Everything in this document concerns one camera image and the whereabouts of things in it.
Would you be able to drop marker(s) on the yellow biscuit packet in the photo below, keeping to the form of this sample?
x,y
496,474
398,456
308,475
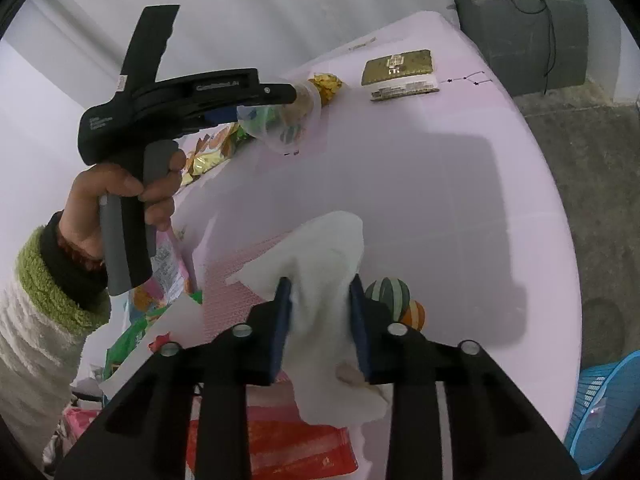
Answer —
x,y
217,142

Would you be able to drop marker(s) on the person's left forearm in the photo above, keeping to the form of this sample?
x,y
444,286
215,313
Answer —
x,y
45,320

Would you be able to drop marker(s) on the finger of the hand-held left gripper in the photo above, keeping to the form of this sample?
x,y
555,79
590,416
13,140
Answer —
x,y
222,117
235,91

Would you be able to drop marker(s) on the gold crinkled snack packet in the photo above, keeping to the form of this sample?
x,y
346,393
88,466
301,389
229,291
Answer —
x,y
327,87

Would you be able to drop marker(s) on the olive patterned box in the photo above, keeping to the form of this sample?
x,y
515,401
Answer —
x,y
397,70

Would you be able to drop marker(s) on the pink patterned plastic bag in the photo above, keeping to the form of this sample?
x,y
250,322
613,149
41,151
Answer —
x,y
82,432

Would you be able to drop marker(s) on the white paper sheet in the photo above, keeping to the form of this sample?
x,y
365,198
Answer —
x,y
180,320

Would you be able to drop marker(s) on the pink printed tablecloth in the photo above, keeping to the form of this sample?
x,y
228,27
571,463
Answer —
x,y
425,185

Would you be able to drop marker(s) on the grey cabinet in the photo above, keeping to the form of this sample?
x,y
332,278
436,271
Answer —
x,y
505,40

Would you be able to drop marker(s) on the blue plastic basket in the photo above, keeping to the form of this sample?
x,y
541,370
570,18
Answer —
x,y
607,410

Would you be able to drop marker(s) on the red plastic packet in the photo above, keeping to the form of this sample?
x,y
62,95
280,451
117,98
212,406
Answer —
x,y
290,450

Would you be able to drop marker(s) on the clear plastic cup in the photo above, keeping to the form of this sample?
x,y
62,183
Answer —
x,y
300,125

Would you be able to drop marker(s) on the person's left hand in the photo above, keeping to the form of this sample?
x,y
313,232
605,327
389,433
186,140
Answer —
x,y
87,210

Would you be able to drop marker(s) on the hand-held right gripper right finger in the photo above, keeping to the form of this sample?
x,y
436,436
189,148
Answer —
x,y
359,330

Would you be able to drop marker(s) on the white cloth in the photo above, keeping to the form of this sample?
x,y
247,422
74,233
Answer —
x,y
320,260

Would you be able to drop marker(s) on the green foil wrapper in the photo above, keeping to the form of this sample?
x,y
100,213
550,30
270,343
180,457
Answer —
x,y
243,132

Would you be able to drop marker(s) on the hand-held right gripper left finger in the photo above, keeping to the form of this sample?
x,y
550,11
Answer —
x,y
281,340

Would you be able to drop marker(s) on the grey curtain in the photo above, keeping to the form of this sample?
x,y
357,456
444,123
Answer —
x,y
250,5

